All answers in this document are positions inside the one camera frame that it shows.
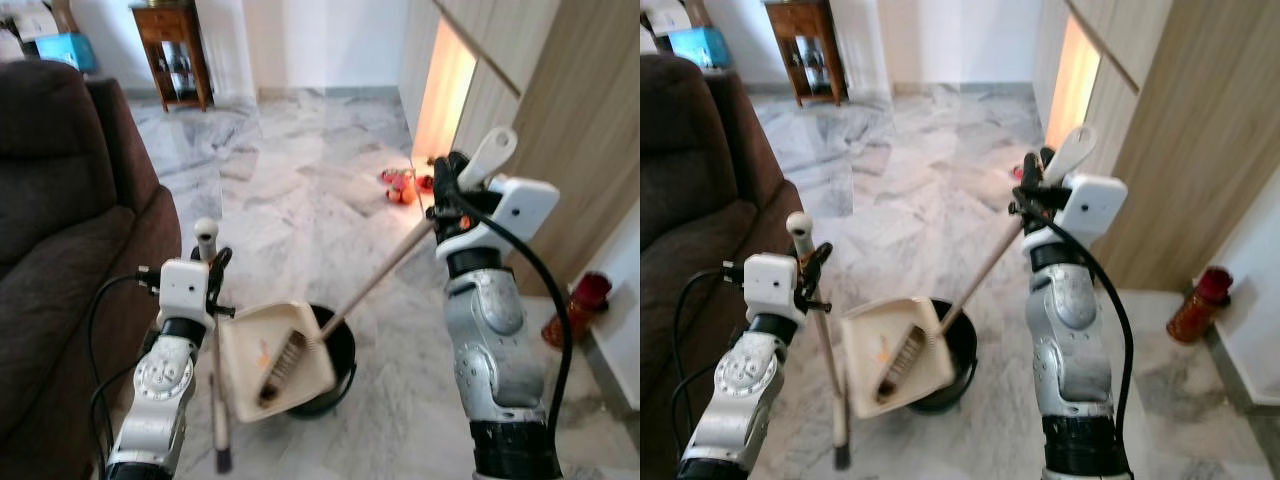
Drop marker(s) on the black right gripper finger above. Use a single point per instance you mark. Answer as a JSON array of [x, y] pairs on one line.
[[460, 168], [1029, 175], [442, 178], [1045, 165]]

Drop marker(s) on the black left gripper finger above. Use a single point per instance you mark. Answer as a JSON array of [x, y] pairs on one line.
[[218, 272], [222, 312], [816, 306], [814, 270]]

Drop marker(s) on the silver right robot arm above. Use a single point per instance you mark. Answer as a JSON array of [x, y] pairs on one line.
[[490, 340], [1070, 330]]

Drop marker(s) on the red plastic toy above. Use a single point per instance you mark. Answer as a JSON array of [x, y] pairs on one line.
[[400, 185], [1018, 172]]

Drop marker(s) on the black round bin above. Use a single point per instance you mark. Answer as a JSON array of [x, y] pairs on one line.
[[962, 350], [340, 360]]

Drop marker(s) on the brown fabric sofa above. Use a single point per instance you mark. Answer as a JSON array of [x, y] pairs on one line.
[[700, 200], [60, 200]]

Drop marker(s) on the light wood cabinet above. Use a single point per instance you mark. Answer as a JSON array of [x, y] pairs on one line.
[[1210, 120], [590, 120]]

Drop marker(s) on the red bottle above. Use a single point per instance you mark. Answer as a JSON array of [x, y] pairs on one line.
[[575, 305], [1197, 305]]

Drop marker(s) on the blue box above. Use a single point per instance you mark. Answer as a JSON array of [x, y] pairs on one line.
[[700, 47], [68, 52]]

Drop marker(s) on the dark wooden side table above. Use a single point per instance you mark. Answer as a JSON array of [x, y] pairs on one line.
[[170, 20], [805, 18]]

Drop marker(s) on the white box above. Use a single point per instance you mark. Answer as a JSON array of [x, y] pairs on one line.
[[665, 18], [30, 22]]

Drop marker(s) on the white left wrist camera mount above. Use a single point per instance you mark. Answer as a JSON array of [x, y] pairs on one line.
[[183, 288], [768, 285]]

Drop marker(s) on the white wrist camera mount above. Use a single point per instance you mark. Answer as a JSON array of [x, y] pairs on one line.
[[768, 285], [525, 205], [183, 288], [1095, 200]]

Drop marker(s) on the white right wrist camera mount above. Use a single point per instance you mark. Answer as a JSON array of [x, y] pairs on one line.
[[1095, 200], [525, 205]]

